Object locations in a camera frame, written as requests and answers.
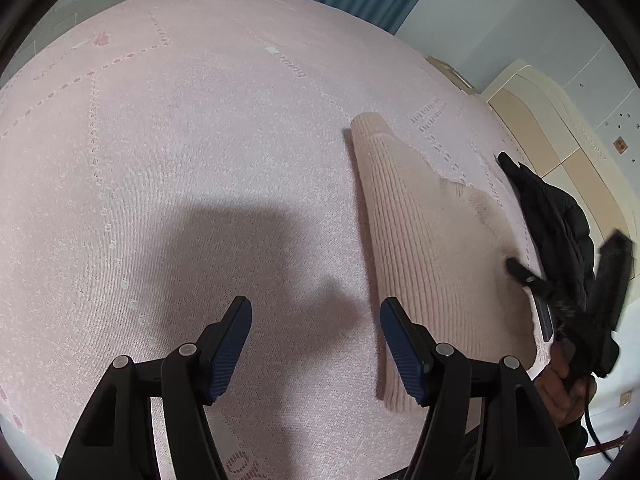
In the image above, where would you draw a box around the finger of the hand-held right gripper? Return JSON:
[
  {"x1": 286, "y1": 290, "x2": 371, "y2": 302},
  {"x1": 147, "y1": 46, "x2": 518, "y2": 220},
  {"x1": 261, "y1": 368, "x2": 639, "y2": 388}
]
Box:
[
  {"x1": 506, "y1": 257, "x2": 557, "y2": 302},
  {"x1": 533, "y1": 293, "x2": 556, "y2": 345}
]

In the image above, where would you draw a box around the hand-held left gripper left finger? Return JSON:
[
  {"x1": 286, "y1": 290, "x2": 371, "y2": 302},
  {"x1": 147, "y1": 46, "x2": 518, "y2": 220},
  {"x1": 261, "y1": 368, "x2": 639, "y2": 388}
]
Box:
[{"x1": 54, "y1": 296, "x2": 253, "y2": 480}]

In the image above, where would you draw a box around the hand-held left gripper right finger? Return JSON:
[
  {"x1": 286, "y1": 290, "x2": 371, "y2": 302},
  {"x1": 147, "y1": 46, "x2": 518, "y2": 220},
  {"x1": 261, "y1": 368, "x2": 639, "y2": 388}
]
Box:
[{"x1": 379, "y1": 297, "x2": 578, "y2": 480}]

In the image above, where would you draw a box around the pink knitted sweater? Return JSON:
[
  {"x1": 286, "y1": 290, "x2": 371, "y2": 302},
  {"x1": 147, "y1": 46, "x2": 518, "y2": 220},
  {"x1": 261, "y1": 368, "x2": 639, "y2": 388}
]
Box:
[{"x1": 349, "y1": 112, "x2": 551, "y2": 413}]

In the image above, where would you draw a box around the person's right hand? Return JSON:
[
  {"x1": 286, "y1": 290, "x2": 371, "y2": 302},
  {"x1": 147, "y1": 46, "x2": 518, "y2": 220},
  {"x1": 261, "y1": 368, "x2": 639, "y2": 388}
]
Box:
[{"x1": 532, "y1": 339, "x2": 598, "y2": 432}]

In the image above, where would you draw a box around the black jacket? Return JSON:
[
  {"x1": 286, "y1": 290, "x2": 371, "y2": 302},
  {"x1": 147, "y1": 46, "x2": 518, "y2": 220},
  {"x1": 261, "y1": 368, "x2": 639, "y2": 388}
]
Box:
[{"x1": 496, "y1": 151, "x2": 603, "y2": 321}]

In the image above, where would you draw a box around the cream headboard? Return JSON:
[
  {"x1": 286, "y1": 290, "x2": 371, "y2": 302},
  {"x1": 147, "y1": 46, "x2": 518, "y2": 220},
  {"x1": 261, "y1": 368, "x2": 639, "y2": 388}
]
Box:
[{"x1": 425, "y1": 55, "x2": 640, "y2": 281}]

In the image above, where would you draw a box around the bed with pink bedspread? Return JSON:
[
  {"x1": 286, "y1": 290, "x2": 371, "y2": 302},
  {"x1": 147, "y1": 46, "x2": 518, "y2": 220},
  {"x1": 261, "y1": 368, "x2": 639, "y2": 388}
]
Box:
[{"x1": 0, "y1": 0, "x2": 553, "y2": 480}]

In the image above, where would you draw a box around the grey wardrobe with flower decals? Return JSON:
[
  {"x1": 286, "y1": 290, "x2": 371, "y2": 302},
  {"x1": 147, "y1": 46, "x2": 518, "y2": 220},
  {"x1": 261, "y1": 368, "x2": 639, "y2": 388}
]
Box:
[{"x1": 0, "y1": 0, "x2": 151, "y2": 86}]

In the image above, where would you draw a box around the black cable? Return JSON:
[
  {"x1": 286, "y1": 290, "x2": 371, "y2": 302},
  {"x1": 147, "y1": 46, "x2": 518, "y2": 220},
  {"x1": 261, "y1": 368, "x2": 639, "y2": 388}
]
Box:
[{"x1": 582, "y1": 395, "x2": 626, "y2": 462}]

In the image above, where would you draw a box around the red cable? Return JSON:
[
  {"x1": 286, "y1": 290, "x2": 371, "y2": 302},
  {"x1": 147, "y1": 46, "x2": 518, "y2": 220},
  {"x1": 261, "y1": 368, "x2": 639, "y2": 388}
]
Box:
[{"x1": 575, "y1": 430, "x2": 633, "y2": 458}]

